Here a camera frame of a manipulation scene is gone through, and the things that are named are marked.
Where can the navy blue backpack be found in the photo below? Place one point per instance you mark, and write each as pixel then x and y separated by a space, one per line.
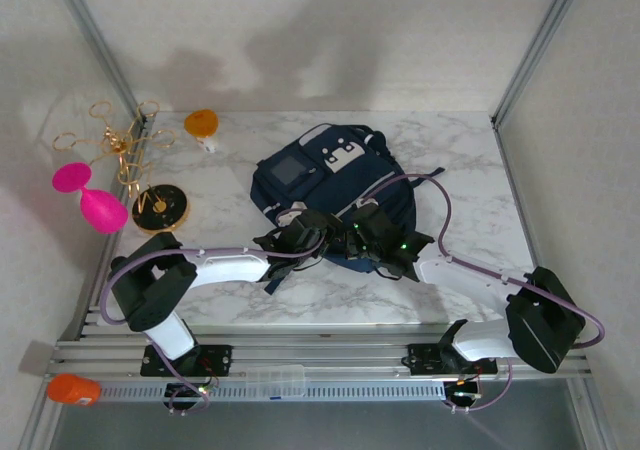
pixel 345 180

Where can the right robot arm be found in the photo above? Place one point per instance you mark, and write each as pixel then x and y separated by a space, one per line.
pixel 470 280

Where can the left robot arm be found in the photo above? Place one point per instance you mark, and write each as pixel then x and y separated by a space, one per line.
pixel 230 266

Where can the clear plastic compartment box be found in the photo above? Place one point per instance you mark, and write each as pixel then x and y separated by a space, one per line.
pixel 275 377

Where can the orange cap pill bottle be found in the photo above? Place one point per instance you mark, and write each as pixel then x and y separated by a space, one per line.
pixel 201 124

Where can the small controller board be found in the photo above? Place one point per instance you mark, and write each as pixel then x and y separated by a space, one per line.
pixel 187 391
pixel 462 391

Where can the pink plastic goblet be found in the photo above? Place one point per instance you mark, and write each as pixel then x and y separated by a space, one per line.
pixel 100 210

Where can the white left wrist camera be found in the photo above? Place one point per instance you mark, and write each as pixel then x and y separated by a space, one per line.
pixel 290 217

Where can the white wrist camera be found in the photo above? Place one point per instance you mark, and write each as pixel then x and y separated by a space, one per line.
pixel 368 203
pixel 290 217

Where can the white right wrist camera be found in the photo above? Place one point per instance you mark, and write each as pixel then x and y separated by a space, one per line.
pixel 368 203

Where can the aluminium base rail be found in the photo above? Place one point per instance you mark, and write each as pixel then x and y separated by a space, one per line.
pixel 325 352

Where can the aluminium table side rail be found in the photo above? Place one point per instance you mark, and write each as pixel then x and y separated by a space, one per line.
pixel 146 122
pixel 510 180

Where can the aluminium frame post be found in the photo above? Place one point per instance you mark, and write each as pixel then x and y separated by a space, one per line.
pixel 540 35
pixel 95 35

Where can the aluminium frame leg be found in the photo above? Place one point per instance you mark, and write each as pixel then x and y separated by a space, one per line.
pixel 595 415
pixel 40 425

